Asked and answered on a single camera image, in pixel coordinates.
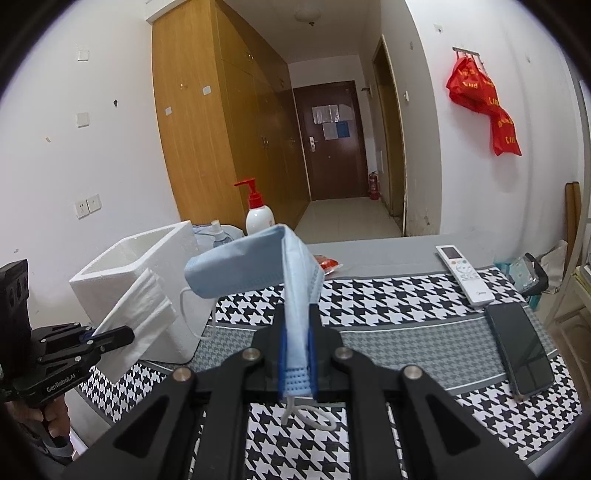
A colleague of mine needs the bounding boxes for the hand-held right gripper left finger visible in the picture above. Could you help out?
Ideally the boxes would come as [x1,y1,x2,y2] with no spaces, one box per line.
[85,307,287,480]

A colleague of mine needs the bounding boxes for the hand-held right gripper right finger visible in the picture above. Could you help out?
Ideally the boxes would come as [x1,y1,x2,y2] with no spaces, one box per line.
[307,307,539,480]

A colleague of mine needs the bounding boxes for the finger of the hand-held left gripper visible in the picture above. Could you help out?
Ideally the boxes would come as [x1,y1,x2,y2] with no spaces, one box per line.
[39,326,136,366]
[31,322,95,344]

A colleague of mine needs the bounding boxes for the white face mask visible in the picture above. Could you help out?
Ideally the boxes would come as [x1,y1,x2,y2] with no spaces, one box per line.
[92,269,178,384]

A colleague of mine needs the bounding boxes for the white foam box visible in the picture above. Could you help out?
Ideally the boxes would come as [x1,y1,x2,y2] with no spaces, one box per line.
[69,220,218,363]

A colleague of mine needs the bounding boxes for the blue face mask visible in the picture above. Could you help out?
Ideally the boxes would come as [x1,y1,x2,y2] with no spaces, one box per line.
[179,224,337,431]

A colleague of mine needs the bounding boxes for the person's left hand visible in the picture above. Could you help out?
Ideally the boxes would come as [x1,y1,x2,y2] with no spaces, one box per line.
[9,399,72,450]

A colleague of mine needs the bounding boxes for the red snack packet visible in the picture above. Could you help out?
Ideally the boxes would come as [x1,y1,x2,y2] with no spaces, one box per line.
[314,254,345,276]

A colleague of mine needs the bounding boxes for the black white houndstooth tablecloth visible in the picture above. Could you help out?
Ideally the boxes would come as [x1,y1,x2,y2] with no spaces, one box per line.
[76,233,585,480]

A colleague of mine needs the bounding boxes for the light blue cloth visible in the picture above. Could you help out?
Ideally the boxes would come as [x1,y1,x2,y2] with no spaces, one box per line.
[191,225,245,252]

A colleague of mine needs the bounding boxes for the white pump bottle red cap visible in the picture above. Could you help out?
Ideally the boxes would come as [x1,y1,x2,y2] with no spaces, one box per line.
[233,178,276,236]

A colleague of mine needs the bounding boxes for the white remote control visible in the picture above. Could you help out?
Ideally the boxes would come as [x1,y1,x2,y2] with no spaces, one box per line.
[435,244,495,306]

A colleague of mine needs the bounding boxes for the dark brown door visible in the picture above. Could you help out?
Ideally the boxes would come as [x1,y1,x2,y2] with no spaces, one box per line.
[293,80,370,201]

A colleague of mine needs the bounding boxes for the black smartphone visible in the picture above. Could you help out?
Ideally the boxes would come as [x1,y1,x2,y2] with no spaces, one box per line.
[485,302,555,400]

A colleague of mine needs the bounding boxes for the wooden wardrobe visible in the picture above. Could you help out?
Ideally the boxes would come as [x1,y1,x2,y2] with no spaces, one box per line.
[151,0,311,232]

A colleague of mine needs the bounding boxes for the clear plastic bag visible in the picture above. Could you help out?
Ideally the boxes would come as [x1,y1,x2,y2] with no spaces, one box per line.
[510,253,550,298]

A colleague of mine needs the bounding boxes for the white paper notice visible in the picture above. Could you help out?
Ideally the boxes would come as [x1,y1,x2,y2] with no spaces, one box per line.
[311,105,354,125]

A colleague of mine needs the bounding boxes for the white plastic bag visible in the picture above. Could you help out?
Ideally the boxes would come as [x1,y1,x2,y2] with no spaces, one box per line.
[538,240,570,294]

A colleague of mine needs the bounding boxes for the red plastic bag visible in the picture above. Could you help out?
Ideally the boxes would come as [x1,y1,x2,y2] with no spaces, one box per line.
[489,107,522,156]
[446,55,499,114]

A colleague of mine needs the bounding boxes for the wooden boards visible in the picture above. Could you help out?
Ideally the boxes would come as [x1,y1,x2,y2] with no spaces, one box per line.
[564,182,583,250]

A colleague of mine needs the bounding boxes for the wooden side door frame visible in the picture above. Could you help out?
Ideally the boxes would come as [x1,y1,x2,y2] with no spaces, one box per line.
[372,34,407,217]

